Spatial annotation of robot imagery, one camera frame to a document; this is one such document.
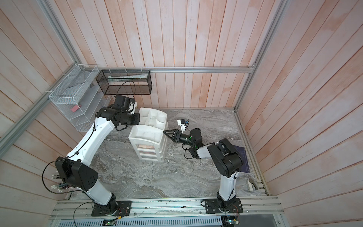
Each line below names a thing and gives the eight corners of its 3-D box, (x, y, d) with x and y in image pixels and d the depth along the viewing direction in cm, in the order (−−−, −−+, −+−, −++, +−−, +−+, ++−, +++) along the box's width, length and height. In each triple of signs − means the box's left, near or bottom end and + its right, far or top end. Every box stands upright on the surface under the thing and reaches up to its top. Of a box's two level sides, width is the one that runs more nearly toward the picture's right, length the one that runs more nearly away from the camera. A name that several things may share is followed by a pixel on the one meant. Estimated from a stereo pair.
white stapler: (249, 191, 81) (251, 190, 79) (246, 180, 85) (247, 178, 83) (256, 191, 81) (258, 190, 79) (253, 180, 85) (255, 179, 83)
